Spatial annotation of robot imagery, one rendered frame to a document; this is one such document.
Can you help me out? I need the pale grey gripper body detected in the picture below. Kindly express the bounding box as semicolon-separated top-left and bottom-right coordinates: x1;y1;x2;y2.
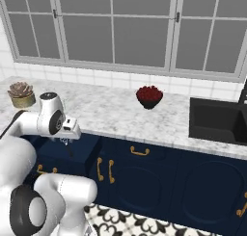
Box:
53;125;83;141

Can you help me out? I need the open navy drawer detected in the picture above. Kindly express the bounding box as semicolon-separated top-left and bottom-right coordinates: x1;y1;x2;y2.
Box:
21;132;104;179

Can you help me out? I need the navy drawer front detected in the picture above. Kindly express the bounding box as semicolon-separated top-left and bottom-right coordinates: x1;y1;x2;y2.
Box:
101;137;181;166

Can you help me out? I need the navy cupboard door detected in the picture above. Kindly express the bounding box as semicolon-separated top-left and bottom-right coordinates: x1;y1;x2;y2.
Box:
175;149;247;236
84;151;108;206
104;156;181;223

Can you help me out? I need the potted succulent plant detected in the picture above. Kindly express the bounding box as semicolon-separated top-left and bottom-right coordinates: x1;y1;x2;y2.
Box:
7;81;37;109

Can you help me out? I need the grey framed window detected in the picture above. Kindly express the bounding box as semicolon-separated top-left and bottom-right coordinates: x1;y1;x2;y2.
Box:
0;0;247;84

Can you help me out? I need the black sink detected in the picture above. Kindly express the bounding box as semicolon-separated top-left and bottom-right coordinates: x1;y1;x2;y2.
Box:
188;96;247;146

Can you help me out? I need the black tap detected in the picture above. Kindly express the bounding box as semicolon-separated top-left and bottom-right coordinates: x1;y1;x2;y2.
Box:
237;78;247;105

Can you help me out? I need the whisk with black handle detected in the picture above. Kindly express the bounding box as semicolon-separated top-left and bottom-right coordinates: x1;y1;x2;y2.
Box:
59;138;75;158

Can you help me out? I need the gold cupboard door handle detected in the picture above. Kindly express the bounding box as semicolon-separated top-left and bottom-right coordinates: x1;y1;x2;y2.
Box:
235;191;247;219
96;157;105;182
107;159;116;185

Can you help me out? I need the gold drawer handle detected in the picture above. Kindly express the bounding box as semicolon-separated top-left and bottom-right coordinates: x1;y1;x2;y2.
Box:
36;164;59;175
129;145;151;157

